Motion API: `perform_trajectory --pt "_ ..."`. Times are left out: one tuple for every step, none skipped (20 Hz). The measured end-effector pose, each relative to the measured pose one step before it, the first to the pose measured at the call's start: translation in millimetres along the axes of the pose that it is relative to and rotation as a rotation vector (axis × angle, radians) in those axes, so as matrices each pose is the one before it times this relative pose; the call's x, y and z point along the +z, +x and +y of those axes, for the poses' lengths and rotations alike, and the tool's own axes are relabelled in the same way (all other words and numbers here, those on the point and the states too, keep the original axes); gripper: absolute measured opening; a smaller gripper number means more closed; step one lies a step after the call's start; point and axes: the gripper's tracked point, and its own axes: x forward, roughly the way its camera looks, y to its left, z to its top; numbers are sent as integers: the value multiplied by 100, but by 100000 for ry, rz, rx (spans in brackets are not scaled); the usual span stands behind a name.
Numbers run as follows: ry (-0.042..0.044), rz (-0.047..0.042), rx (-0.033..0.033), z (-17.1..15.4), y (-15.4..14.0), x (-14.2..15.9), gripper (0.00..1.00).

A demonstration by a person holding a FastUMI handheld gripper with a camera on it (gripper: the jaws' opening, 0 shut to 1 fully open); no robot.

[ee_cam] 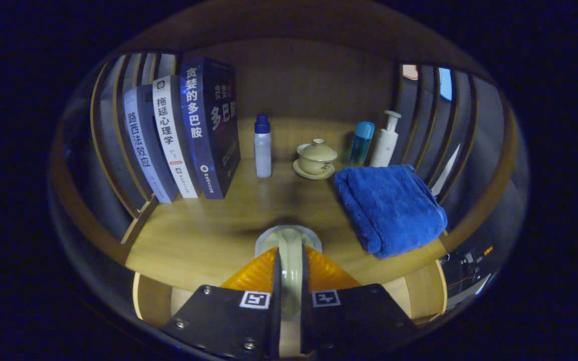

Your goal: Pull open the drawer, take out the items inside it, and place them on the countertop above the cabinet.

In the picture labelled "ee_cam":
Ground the black orange device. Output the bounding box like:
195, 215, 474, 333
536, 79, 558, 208
440, 245, 495, 296

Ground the white book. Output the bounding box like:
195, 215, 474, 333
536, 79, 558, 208
152, 75, 202, 199

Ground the wooden countertop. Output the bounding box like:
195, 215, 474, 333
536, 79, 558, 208
125, 118, 448, 291

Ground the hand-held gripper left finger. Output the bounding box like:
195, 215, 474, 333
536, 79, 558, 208
161, 247, 282, 359

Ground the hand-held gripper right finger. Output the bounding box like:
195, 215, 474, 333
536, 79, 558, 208
299, 244, 420, 357

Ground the wooden cabinet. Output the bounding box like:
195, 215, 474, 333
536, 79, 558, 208
48, 0, 525, 341

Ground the white pump bottle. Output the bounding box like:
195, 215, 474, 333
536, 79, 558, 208
369, 110, 402, 167

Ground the pale green handled sponge brush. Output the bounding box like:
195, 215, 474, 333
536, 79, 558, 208
255, 225, 323, 321

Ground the beige lidded teacup with saucer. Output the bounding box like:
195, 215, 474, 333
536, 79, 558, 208
293, 138, 338, 181

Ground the dark blue book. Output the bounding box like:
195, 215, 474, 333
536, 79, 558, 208
180, 57, 241, 200

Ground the light blue book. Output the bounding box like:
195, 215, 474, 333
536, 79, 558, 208
122, 84, 179, 204

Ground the teal bottle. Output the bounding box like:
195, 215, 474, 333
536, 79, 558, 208
348, 121, 375, 167

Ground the black backdrop cloth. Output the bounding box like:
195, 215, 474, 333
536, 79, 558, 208
63, 53, 528, 301

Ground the white bottle with blue cap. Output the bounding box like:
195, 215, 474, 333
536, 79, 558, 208
254, 114, 272, 178

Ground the folded blue towel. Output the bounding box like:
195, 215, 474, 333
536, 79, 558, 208
334, 164, 448, 259

